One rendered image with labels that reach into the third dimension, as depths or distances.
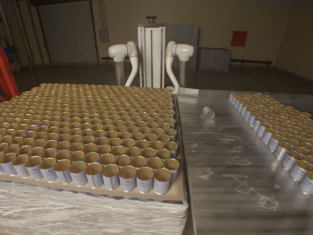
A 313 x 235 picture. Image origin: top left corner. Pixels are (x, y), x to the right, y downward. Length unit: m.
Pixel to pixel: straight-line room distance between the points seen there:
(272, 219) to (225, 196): 0.18
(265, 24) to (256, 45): 1.16
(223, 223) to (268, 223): 0.16
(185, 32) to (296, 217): 7.56
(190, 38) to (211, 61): 1.52
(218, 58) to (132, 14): 5.05
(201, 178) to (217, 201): 0.12
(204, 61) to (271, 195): 7.57
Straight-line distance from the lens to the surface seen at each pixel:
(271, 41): 11.19
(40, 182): 0.84
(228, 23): 10.05
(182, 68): 1.93
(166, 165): 0.72
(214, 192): 0.75
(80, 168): 0.76
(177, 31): 7.84
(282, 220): 0.79
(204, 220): 0.67
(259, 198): 0.80
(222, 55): 8.31
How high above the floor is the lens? 1.66
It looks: 29 degrees down
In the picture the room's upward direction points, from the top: straight up
